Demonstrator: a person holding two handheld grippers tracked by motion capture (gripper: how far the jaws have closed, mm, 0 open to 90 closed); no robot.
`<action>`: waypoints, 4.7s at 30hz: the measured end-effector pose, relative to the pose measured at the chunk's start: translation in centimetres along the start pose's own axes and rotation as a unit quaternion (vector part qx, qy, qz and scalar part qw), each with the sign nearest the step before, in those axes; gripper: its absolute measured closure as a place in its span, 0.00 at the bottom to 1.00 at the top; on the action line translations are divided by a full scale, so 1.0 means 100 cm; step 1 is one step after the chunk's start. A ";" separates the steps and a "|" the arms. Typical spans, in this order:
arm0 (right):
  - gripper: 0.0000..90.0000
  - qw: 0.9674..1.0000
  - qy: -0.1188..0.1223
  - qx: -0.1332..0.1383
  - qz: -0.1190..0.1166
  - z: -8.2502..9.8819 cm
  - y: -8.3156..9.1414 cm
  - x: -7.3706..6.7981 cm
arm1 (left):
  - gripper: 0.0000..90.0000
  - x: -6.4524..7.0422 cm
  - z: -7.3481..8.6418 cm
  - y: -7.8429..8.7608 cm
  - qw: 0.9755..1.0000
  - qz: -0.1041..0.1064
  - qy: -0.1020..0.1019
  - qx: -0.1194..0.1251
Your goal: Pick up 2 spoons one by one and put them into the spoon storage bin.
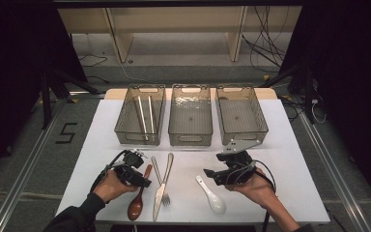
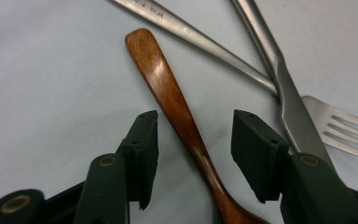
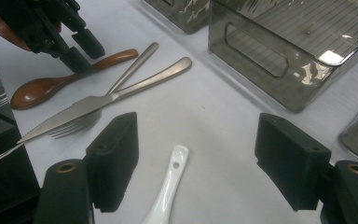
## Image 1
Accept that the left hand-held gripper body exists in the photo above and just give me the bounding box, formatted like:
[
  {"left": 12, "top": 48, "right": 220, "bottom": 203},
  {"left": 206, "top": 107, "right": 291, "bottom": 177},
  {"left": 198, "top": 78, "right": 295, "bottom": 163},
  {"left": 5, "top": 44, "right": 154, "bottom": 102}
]
[{"left": 108, "top": 148, "right": 148, "bottom": 189}]

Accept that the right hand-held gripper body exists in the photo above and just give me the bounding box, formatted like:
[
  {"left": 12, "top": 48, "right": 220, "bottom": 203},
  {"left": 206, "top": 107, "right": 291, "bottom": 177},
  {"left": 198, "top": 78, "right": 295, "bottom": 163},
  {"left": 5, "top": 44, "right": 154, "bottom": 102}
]
[{"left": 215, "top": 138, "right": 261, "bottom": 187}]

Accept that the metal fork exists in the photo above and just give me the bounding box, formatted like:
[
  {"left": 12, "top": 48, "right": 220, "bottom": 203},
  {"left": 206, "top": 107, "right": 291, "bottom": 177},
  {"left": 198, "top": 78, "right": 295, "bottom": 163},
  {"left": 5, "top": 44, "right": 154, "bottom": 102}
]
[{"left": 150, "top": 156, "right": 172, "bottom": 207}]

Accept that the metal table knife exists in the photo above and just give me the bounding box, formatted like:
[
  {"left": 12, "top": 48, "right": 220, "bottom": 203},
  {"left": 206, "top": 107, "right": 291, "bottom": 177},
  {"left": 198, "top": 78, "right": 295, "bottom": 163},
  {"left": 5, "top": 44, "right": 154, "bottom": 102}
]
[{"left": 152, "top": 152, "right": 175, "bottom": 222}]

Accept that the brown wooden spoon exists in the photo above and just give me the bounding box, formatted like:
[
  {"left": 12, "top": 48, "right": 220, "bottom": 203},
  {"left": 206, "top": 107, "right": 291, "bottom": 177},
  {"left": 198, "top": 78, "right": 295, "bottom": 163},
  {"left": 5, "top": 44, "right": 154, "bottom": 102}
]
[{"left": 127, "top": 163, "right": 154, "bottom": 222}]

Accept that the white ceramic spoon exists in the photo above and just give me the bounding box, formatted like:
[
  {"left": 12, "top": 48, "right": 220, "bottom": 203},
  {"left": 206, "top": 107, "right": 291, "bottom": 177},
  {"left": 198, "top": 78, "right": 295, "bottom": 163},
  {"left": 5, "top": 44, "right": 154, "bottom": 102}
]
[{"left": 195, "top": 175, "right": 227, "bottom": 216}]

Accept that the smoky clear plastic bin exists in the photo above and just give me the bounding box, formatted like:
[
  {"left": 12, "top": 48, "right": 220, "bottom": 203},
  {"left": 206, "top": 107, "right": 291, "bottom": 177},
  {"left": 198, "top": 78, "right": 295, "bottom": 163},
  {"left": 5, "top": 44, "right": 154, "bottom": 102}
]
[
  {"left": 114, "top": 84, "right": 167, "bottom": 146},
  {"left": 168, "top": 83, "right": 214, "bottom": 147},
  {"left": 214, "top": 84, "right": 270, "bottom": 146}
]

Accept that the white chopstick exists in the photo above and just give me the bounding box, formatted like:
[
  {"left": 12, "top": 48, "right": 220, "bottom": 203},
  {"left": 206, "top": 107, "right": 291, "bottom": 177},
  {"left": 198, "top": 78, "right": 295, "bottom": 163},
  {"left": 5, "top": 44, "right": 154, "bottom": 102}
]
[
  {"left": 136, "top": 95, "right": 150, "bottom": 141},
  {"left": 147, "top": 95, "right": 156, "bottom": 135}
]

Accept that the person's left hand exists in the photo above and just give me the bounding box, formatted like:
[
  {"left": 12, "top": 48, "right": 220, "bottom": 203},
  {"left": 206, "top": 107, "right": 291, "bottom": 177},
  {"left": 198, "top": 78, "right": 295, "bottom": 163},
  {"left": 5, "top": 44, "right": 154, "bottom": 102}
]
[{"left": 92, "top": 169, "right": 140, "bottom": 205}]

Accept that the person's right hand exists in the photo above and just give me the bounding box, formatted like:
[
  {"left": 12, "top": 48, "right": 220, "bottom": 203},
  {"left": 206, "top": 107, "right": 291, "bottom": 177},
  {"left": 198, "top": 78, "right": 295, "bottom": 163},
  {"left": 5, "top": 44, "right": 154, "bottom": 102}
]
[{"left": 227, "top": 167, "right": 277, "bottom": 209}]

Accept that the black metal stand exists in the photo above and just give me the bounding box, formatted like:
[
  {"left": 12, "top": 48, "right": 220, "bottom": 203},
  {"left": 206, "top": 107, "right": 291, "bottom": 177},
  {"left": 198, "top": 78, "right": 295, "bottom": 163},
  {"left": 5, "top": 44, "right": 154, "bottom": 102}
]
[
  {"left": 260, "top": 62, "right": 317, "bottom": 125},
  {"left": 40, "top": 68, "right": 101, "bottom": 130}
]

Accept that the black curtain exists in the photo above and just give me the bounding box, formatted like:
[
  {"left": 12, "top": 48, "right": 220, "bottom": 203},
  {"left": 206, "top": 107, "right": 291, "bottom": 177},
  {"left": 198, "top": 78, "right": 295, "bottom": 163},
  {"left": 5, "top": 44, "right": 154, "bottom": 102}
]
[
  {"left": 279, "top": 0, "right": 371, "bottom": 207},
  {"left": 0, "top": 0, "right": 89, "bottom": 187}
]

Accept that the light wooden desk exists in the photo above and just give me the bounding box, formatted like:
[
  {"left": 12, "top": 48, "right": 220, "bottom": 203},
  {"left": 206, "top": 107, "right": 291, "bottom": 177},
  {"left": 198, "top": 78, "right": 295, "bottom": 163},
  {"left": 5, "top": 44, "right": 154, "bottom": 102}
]
[{"left": 57, "top": 6, "right": 303, "bottom": 64}]

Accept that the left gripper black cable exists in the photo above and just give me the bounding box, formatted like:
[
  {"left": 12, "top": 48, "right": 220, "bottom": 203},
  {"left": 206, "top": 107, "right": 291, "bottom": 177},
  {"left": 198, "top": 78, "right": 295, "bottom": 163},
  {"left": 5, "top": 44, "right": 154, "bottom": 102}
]
[{"left": 90, "top": 149, "right": 127, "bottom": 194}]

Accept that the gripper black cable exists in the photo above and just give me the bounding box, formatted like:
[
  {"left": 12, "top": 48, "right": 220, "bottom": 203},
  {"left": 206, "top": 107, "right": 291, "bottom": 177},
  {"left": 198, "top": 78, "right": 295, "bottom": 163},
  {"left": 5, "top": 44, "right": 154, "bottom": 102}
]
[
  {"left": 90, "top": 149, "right": 127, "bottom": 194},
  {"left": 225, "top": 159, "right": 277, "bottom": 232}
]

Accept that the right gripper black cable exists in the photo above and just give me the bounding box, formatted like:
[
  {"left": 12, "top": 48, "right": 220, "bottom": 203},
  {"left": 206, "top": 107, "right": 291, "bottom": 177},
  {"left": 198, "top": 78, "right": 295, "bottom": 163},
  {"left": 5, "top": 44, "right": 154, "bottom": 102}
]
[{"left": 225, "top": 159, "right": 277, "bottom": 232}]

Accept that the white floor cable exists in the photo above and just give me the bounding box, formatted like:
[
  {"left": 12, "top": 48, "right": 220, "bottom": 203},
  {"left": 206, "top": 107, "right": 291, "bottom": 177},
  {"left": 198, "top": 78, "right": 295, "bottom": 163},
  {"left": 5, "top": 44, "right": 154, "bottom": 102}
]
[{"left": 114, "top": 52, "right": 162, "bottom": 83}]

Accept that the metal floor rail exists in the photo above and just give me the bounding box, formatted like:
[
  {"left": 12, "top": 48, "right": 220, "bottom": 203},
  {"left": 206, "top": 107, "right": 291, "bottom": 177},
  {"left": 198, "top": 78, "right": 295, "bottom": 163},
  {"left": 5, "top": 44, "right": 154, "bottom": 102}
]
[
  {"left": 0, "top": 100, "right": 67, "bottom": 232},
  {"left": 298, "top": 112, "right": 371, "bottom": 232}
]

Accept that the bundle of black cables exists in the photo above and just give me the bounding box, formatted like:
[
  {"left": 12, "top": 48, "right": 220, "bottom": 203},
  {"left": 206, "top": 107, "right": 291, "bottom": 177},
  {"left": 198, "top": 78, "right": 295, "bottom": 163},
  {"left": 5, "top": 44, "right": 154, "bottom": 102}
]
[{"left": 242, "top": 6, "right": 288, "bottom": 74}]

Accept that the black floor cable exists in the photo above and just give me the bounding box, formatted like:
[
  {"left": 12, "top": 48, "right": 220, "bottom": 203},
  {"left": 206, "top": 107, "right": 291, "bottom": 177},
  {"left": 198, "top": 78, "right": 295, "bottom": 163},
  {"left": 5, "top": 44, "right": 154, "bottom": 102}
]
[{"left": 77, "top": 52, "right": 109, "bottom": 69}]

